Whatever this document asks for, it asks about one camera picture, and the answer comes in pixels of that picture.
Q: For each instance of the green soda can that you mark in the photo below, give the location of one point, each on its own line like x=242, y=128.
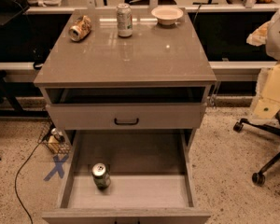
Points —
x=101, y=176

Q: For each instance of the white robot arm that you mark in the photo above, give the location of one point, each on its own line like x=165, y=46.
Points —
x=268, y=34

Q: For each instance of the grey drawer cabinet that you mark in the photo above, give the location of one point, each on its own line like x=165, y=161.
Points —
x=156, y=65

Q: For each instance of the closed top drawer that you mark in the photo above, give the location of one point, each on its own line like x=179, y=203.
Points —
x=101, y=117

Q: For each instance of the open middle drawer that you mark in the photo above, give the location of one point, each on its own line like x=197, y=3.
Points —
x=150, y=180

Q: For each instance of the white green upright can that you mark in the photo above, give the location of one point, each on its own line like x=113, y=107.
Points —
x=124, y=20

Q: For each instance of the orange can lying down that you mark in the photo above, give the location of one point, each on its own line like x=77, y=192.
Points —
x=80, y=29

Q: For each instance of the white bowl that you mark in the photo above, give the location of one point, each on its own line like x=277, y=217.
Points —
x=167, y=15

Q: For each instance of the blue tape cross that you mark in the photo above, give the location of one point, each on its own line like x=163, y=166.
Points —
x=58, y=167

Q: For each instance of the black drawer handle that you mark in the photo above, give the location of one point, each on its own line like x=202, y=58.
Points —
x=126, y=122

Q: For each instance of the wire basket with items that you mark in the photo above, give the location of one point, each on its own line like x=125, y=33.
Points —
x=53, y=139

